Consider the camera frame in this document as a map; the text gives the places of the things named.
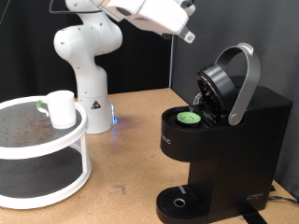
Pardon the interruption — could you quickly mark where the black robot camera cable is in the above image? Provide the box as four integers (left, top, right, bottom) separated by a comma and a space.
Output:
49, 0, 106, 16

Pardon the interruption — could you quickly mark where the braided power cable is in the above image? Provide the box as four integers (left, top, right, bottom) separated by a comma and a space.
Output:
267, 195, 299, 206

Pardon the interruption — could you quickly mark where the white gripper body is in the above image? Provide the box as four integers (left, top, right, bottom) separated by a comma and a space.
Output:
130, 0, 191, 35

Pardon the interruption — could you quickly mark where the black Keurig coffee machine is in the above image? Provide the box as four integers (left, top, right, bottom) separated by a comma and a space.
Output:
160, 76, 293, 224

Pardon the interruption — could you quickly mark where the coffee machine lid silver handle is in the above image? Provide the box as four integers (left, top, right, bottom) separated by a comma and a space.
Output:
192, 42, 262, 127

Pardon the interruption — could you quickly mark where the white mug green handle mark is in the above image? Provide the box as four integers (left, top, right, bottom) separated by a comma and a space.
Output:
36, 90, 78, 130

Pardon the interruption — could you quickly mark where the black curtain backdrop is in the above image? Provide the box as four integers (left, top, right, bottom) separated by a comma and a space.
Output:
0, 0, 176, 104

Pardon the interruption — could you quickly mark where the black round drip tray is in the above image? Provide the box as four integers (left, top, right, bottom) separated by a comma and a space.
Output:
155, 185, 209, 224

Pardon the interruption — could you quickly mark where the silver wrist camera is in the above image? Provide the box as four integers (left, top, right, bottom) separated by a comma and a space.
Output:
176, 0, 196, 17

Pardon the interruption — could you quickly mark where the white two-tier turntable shelf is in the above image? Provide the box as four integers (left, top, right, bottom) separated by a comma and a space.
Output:
0, 95, 93, 210

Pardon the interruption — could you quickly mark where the grey partition panel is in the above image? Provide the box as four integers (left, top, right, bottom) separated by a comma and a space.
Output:
169, 0, 299, 200

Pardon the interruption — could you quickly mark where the green reusable coffee pod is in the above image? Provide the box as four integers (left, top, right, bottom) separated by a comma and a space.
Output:
177, 111, 202, 127

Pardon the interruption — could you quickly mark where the black tape strip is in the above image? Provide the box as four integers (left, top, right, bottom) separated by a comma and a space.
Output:
237, 208, 269, 224

